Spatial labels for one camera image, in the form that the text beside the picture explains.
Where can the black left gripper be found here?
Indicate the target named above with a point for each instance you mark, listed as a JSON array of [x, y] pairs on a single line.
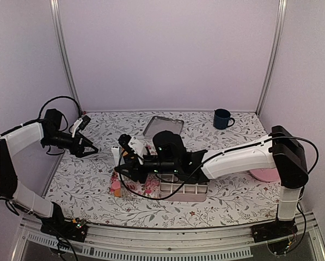
[[79, 151]]

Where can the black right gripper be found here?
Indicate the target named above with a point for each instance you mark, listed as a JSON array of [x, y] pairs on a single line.
[[133, 170]]

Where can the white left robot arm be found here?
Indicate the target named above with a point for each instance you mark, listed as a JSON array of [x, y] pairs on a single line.
[[15, 169]]

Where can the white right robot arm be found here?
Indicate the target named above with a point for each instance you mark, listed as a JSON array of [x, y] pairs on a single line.
[[278, 150]]

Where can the floral rectangular tray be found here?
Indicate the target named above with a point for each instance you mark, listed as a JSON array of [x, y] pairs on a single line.
[[151, 187]]

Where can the pink divided cookie tin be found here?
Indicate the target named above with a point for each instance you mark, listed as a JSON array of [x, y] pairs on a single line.
[[188, 193]]

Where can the silver tin lid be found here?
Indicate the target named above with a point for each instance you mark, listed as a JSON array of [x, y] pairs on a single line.
[[158, 124]]

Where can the dark blue mug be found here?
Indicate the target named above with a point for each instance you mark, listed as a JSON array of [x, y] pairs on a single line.
[[222, 119]]

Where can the pink plate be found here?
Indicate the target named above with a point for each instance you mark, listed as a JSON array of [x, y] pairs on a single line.
[[265, 175]]

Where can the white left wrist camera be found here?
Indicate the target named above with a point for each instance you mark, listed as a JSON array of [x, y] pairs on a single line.
[[79, 125]]

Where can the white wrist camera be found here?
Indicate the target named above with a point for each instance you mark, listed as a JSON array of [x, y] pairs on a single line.
[[79, 125], [133, 147]]

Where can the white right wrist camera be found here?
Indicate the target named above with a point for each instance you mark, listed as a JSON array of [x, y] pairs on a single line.
[[133, 147]]

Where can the front aluminium rail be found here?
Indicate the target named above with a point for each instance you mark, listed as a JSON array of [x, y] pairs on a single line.
[[122, 243]]

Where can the left aluminium frame post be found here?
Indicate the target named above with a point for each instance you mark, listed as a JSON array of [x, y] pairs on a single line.
[[57, 23]]

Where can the aluminium frame post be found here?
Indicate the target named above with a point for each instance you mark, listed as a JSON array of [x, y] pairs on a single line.
[[278, 31], [57, 23]]

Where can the right aluminium frame post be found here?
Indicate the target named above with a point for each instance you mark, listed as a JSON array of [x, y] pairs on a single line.
[[278, 31]]

